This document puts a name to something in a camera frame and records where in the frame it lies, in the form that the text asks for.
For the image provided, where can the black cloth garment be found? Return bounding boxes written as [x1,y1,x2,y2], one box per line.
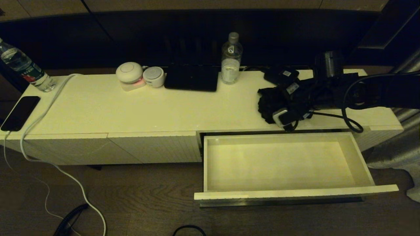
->
[257,86,296,124]

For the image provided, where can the white ribbed drawer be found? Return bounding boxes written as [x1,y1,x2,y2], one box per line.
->
[194,132,399,207]

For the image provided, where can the white low cabinet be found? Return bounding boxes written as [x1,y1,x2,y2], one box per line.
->
[0,68,404,166]

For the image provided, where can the small black box with label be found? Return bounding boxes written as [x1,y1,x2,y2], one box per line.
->
[263,67,300,86]

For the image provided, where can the clear water bottle grey cap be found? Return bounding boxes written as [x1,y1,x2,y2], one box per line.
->
[221,32,243,85]

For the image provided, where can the black flat rectangular device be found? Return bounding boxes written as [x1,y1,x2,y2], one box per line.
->
[164,64,219,92]

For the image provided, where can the small white round speaker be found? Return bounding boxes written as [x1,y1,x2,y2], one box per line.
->
[142,67,165,88]

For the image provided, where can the white ribbed cabinet door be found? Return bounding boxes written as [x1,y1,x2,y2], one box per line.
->
[108,131,202,164]

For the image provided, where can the white base with pink light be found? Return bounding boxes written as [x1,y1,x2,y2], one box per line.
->
[120,79,146,92]

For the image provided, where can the large white dome device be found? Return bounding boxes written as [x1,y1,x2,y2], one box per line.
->
[115,62,143,84]

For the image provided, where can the water bottle with green-red label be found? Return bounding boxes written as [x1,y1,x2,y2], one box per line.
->
[0,39,57,92]

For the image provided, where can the black smartphone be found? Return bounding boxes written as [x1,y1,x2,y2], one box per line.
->
[0,96,41,132]

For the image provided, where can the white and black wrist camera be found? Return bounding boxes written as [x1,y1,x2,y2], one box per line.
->
[272,109,298,128]

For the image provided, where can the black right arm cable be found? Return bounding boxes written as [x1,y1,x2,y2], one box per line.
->
[308,73,420,133]

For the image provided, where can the black cable loop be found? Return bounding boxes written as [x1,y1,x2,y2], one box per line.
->
[172,225,206,236]

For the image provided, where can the black coiled cable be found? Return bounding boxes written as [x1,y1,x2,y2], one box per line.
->
[53,204,90,236]

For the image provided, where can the thick white cable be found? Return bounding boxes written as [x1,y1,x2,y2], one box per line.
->
[20,74,107,236]

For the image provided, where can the thin white cable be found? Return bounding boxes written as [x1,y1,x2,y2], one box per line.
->
[3,131,81,236]

